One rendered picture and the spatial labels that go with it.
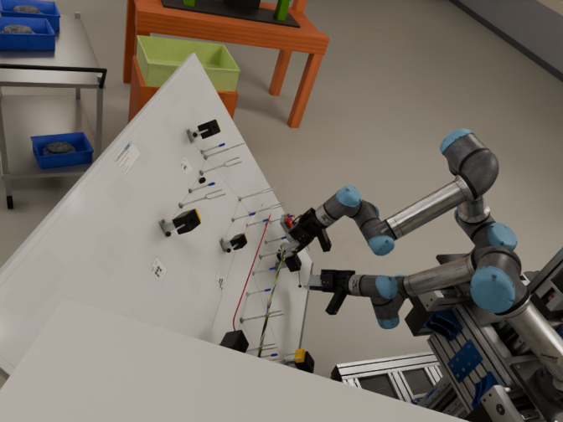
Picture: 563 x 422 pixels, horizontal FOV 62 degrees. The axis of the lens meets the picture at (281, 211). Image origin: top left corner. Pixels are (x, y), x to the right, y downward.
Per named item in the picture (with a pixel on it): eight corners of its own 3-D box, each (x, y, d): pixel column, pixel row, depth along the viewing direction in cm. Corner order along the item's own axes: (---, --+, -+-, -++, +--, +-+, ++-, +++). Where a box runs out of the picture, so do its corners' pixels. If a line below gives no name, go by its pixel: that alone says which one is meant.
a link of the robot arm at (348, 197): (367, 205, 154) (350, 198, 149) (343, 223, 160) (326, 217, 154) (360, 187, 159) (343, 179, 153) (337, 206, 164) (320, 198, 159)
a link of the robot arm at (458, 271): (513, 228, 144) (386, 271, 177) (508, 245, 136) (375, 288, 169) (533, 258, 145) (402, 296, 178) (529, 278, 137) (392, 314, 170)
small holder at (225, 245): (210, 248, 139) (231, 242, 136) (223, 236, 147) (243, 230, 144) (216, 261, 140) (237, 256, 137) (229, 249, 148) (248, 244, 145)
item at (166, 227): (142, 232, 113) (173, 223, 109) (166, 216, 123) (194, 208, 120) (150, 249, 114) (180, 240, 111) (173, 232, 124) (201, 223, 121)
